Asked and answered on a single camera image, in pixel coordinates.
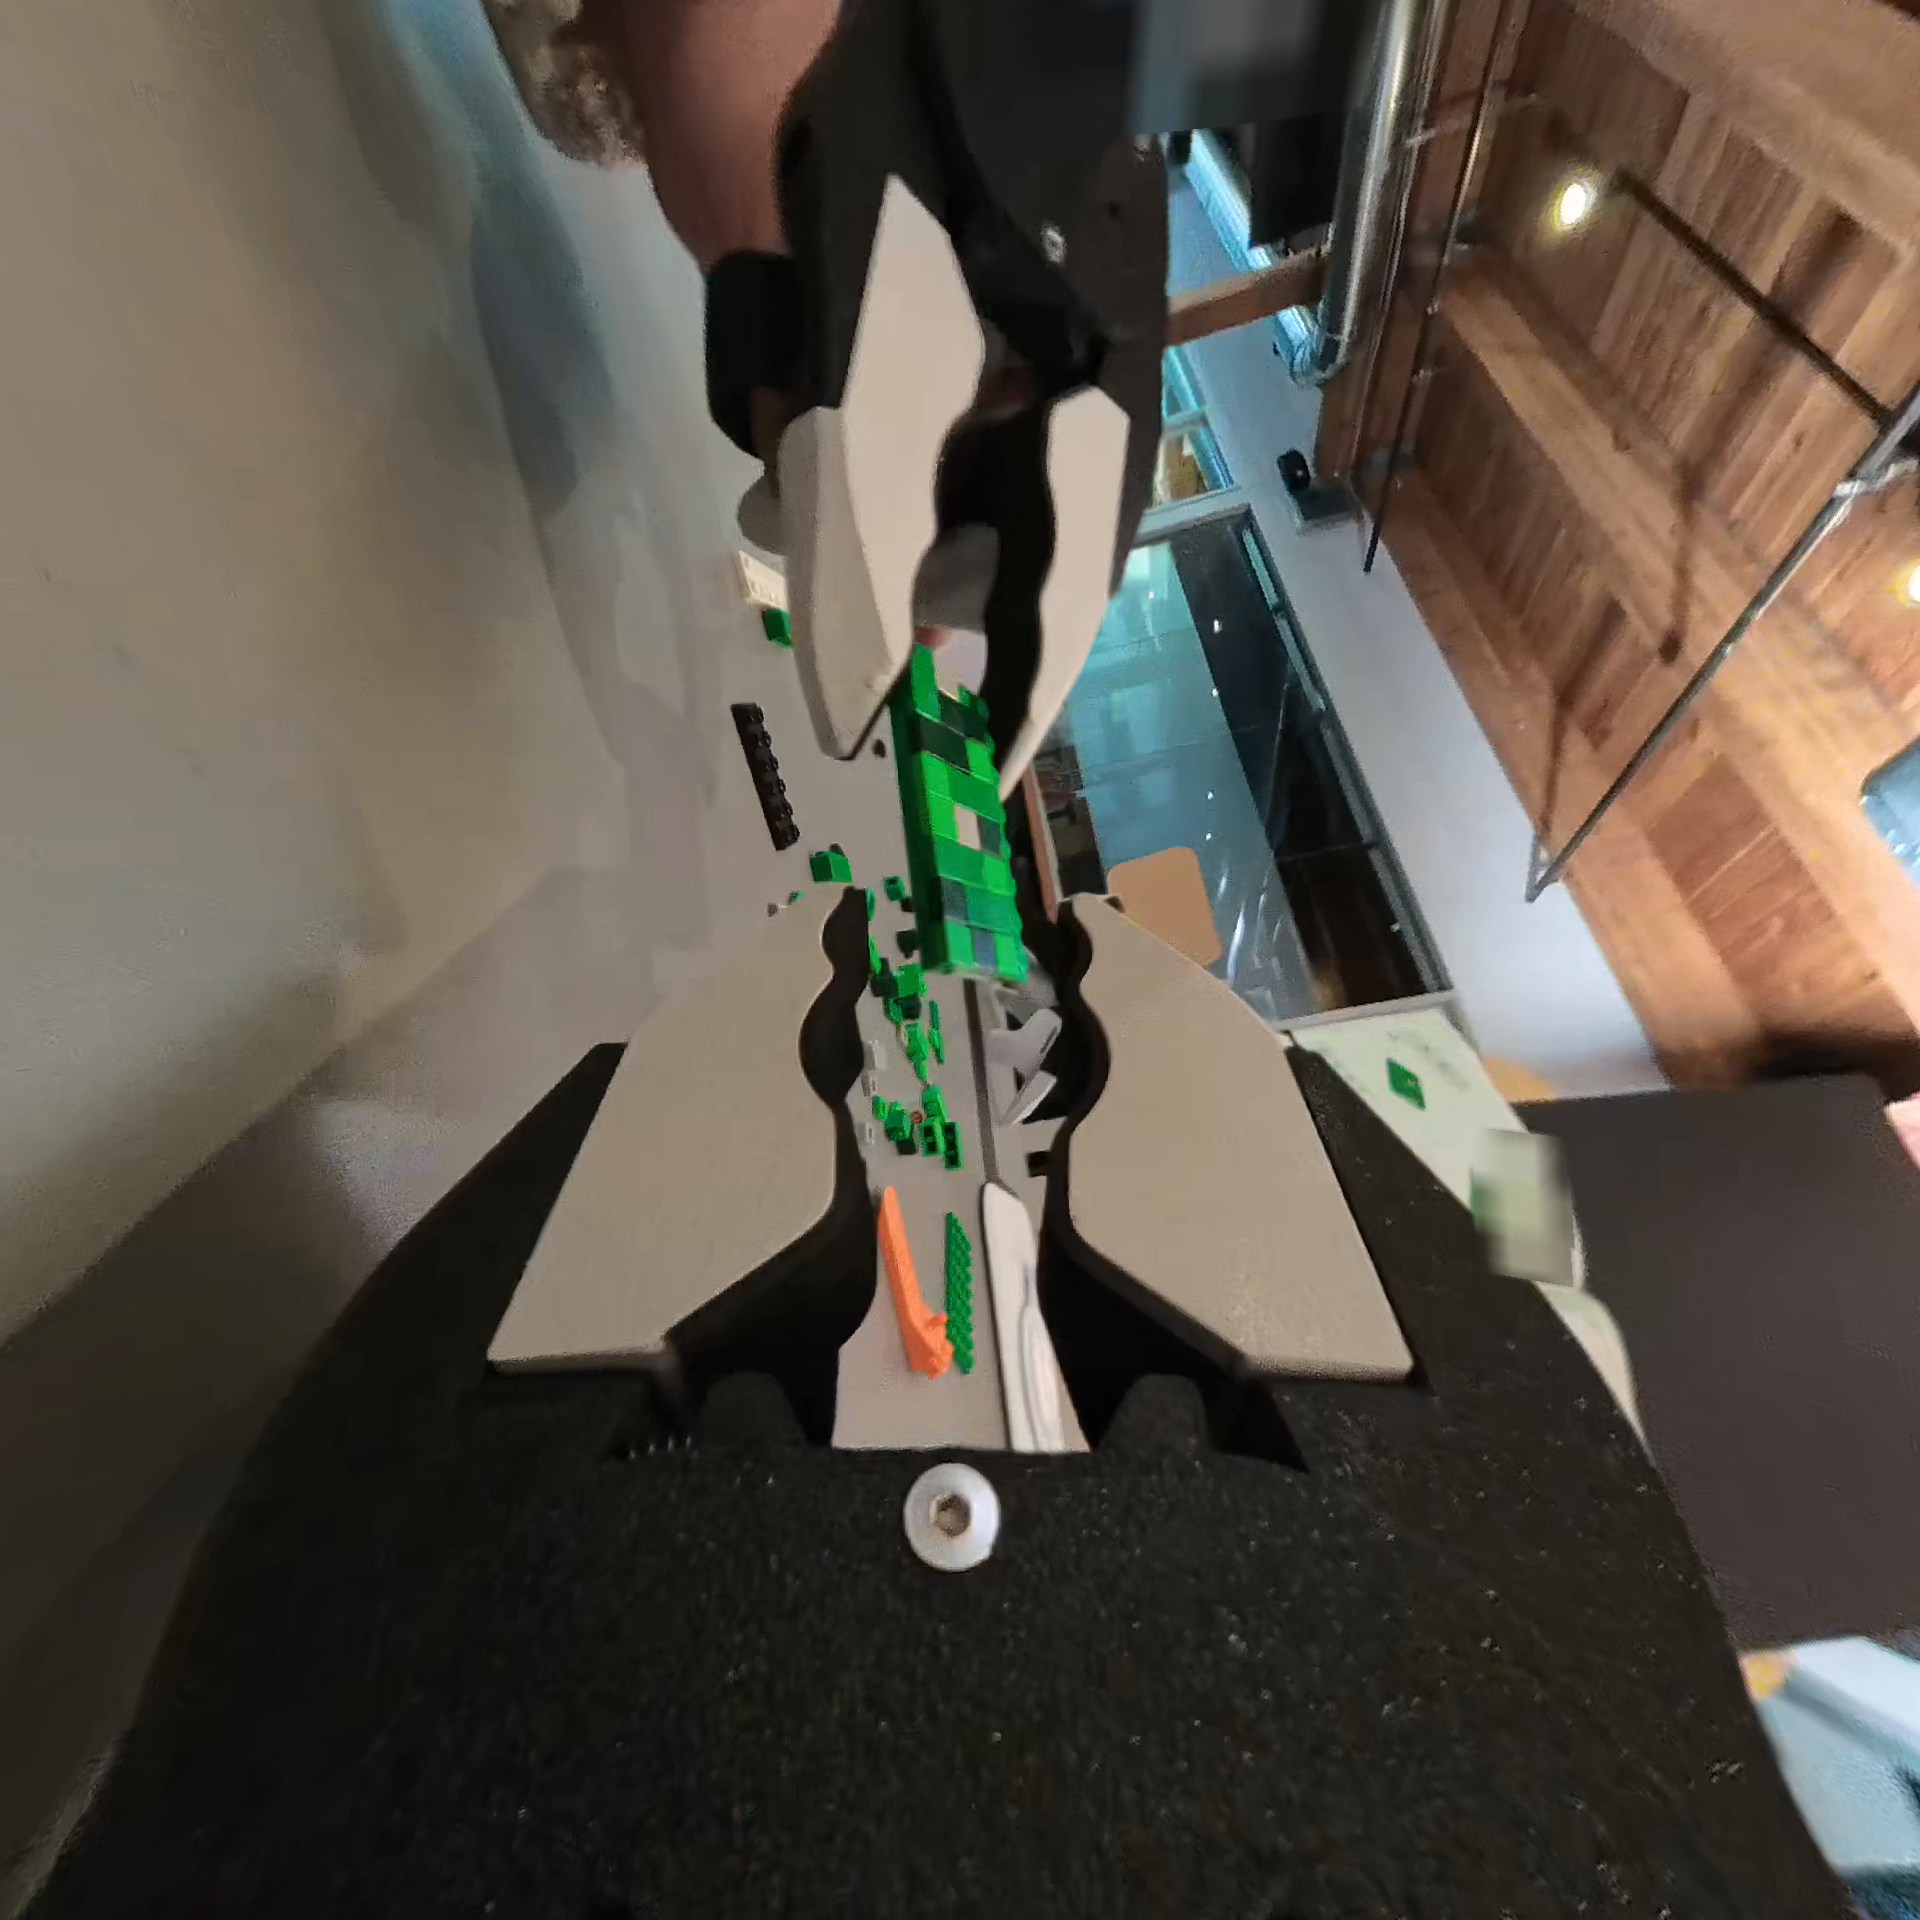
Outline black flat panel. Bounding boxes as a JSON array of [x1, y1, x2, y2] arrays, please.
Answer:
[[1511, 1070, 1920, 1658]]

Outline orange brick separator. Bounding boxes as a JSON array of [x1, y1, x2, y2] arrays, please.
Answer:
[[877, 1186, 958, 1377]]

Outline person's left forearm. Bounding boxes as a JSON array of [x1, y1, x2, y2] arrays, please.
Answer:
[[504, 0, 651, 171]]

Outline person's left hand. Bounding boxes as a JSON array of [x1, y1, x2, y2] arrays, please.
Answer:
[[626, 0, 823, 275]]

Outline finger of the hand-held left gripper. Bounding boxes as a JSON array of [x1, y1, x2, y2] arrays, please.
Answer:
[[774, 173, 994, 764], [977, 381, 1141, 800]]

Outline silver ventilation duct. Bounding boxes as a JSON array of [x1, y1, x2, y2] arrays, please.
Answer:
[[1316, 0, 1464, 384]]

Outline green lego mosaic assembly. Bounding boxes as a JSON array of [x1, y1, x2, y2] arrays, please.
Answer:
[[888, 644, 1034, 984]]

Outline lego pieces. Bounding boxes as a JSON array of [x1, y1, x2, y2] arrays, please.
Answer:
[[765, 839, 971, 1172]]

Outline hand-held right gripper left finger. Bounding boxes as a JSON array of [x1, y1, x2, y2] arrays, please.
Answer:
[[482, 885, 884, 1453]]

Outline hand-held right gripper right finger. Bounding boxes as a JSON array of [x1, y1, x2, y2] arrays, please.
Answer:
[[1049, 894, 1420, 1449]]

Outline glass partition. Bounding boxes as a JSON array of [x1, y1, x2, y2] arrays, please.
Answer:
[[1034, 505, 1457, 1038]]

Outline black long lego plate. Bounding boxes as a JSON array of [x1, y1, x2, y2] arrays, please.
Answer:
[[729, 700, 803, 854]]

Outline tan chair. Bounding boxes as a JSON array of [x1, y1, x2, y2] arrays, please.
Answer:
[[1106, 844, 1223, 973]]

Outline white rounded tray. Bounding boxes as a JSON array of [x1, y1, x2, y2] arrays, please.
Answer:
[[978, 1176, 1090, 1453]]

